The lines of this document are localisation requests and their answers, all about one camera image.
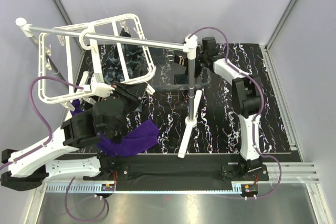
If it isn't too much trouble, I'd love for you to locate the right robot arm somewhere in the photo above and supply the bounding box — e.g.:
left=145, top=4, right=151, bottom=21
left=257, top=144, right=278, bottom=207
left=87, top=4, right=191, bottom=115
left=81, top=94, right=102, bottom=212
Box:
left=196, top=37, right=264, bottom=180

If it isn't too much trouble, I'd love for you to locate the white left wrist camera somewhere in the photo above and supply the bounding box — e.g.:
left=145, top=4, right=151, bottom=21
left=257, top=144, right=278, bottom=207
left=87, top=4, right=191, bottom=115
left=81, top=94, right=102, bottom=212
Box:
left=80, top=71, right=115, bottom=98

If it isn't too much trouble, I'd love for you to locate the white clip drying hanger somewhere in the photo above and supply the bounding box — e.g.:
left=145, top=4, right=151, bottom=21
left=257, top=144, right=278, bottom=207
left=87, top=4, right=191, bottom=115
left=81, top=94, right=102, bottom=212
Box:
left=36, top=19, right=149, bottom=111

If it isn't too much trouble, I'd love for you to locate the black striped sock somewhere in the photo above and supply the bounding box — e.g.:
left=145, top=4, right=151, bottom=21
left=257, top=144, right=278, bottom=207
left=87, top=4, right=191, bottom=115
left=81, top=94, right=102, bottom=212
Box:
left=173, top=54, right=188, bottom=78

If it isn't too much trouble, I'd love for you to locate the dark patterned sock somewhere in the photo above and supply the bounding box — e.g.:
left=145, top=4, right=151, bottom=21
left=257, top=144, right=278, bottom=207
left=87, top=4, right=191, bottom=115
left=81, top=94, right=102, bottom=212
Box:
left=102, top=24, right=152, bottom=86

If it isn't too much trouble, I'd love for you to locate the metal hanging rack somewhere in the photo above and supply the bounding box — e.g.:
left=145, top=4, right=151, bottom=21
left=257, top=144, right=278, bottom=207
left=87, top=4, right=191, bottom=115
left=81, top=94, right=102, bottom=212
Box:
left=15, top=14, right=202, bottom=158

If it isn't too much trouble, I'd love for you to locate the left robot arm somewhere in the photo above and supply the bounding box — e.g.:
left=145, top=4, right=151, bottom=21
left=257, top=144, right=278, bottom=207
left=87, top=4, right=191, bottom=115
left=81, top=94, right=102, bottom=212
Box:
left=1, top=82, right=155, bottom=191

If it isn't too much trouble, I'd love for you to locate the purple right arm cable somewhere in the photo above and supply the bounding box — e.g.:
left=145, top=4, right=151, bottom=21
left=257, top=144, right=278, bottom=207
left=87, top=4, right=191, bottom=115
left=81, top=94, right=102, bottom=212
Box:
left=187, top=26, right=283, bottom=201

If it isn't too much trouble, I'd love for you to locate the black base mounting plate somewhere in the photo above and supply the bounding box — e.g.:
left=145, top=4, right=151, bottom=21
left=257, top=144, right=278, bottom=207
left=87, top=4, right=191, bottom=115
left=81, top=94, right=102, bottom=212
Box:
left=96, top=154, right=269, bottom=192

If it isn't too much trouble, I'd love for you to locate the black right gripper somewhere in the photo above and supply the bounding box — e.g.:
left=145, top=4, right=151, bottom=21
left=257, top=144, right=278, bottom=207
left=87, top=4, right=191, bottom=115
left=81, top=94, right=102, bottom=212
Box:
left=184, top=45, right=207, bottom=69

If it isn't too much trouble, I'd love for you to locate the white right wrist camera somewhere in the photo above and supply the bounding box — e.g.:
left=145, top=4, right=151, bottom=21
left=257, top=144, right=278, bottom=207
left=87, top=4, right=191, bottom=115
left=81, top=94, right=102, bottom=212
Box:
left=184, top=34, right=198, bottom=49

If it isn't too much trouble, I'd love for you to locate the clear plastic bin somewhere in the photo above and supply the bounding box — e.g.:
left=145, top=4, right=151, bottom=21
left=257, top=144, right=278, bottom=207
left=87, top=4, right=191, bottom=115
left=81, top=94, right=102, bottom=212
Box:
left=154, top=47, right=212, bottom=91

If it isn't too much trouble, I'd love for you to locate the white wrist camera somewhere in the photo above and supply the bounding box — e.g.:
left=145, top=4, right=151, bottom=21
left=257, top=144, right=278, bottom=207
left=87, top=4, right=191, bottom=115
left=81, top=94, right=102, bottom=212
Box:
left=184, top=34, right=198, bottom=49
left=80, top=71, right=115, bottom=98

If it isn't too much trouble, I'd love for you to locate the purple fleece sock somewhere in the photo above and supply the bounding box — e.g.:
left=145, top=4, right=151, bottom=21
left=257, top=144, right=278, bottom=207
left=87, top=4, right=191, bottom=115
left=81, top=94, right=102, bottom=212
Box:
left=61, top=96, right=159, bottom=157

